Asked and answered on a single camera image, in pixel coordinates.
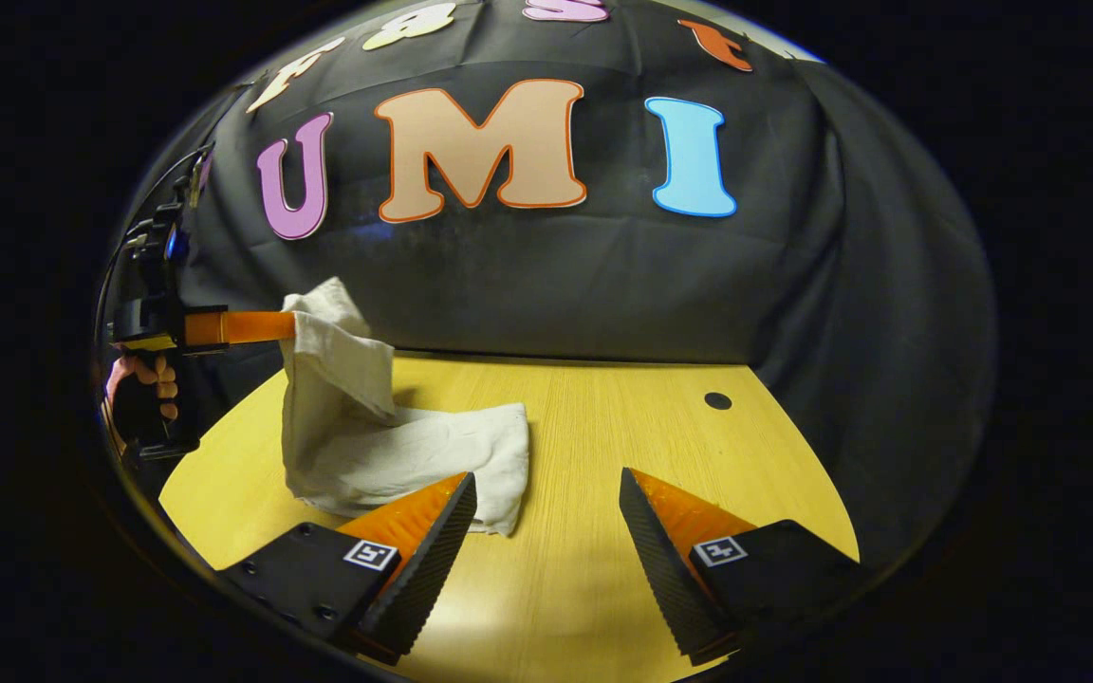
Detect black backdrop cloth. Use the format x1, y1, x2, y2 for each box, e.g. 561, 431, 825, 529
115, 0, 998, 570

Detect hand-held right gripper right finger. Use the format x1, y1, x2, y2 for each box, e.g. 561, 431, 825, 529
619, 467, 862, 667

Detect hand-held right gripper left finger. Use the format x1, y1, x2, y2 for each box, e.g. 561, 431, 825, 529
219, 471, 478, 667

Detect white jeans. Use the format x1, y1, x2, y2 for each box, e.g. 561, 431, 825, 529
279, 276, 530, 538

